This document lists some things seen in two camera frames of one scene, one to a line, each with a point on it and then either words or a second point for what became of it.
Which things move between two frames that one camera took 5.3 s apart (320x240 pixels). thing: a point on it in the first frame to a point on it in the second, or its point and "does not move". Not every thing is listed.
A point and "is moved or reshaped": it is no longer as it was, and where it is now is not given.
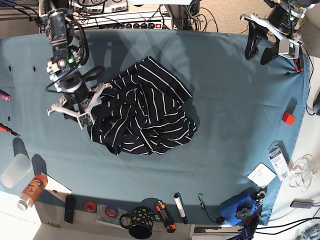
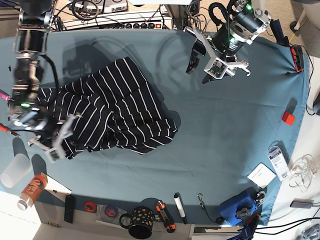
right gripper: (260, 32) to (223, 44)
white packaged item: (283, 171) does not move
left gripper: (84, 107) to (49, 129)
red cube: (288, 118) does not move
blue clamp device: (239, 208) does not move
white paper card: (261, 175) does not move
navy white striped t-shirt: (144, 111) is moved or reshaped
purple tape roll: (111, 211) does not move
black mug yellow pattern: (139, 222) does not move
